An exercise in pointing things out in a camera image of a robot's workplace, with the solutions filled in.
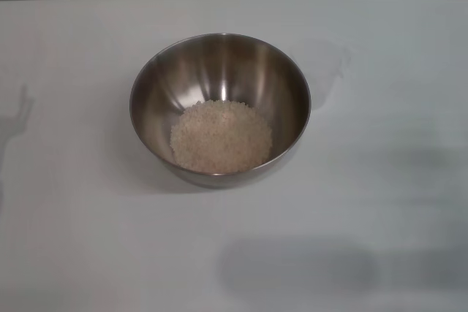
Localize white rice grains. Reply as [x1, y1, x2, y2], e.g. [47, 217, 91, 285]
[170, 99, 274, 175]

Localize stainless steel mixing bowl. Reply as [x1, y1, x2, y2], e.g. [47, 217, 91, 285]
[129, 32, 312, 189]

